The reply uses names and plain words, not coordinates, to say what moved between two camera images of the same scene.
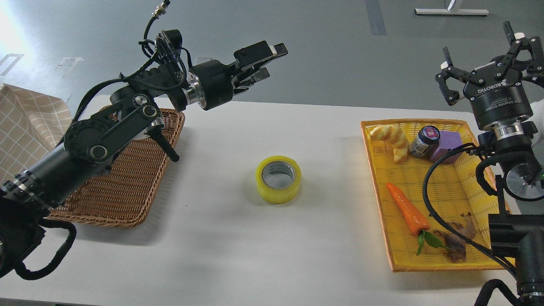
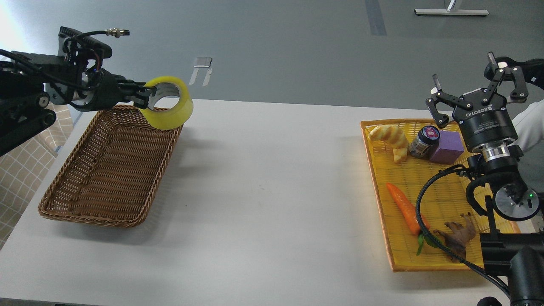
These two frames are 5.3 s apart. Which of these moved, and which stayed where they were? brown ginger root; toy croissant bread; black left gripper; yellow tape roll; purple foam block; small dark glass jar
Moved: black left gripper; yellow tape roll
Stayed: toy croissant bread; small dark glass jar; brown ginger root; purple foam block
